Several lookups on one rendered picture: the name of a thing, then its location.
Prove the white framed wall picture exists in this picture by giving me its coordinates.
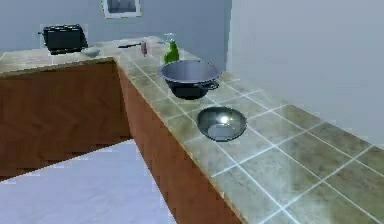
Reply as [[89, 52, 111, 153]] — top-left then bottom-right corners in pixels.
[[100, 0, 143, 19]]

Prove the brown tiled kitchen counter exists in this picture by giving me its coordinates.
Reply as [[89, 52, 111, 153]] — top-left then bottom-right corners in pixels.
[[0, 35, 384, 224]]

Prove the black kitchen knife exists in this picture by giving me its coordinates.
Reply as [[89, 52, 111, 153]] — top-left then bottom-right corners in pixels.
[[117, 41, 142, 49]]

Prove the shiny metal bowl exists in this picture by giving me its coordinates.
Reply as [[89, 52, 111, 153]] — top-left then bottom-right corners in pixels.
[[196, 106, 248, 143]]

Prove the small grey bowl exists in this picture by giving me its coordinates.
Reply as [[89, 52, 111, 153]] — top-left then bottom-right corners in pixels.
[[81, 46, 101, 58]]

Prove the black toaster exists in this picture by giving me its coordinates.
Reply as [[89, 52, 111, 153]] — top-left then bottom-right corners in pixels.
[[37, 23, 89, 56]]

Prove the black cooking pot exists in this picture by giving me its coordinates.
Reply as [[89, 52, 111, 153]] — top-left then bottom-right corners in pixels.
[[157, 59, 223, 101]]

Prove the green spray bottle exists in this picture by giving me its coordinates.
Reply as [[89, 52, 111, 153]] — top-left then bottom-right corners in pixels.
[[163, 32, 181, 65]]

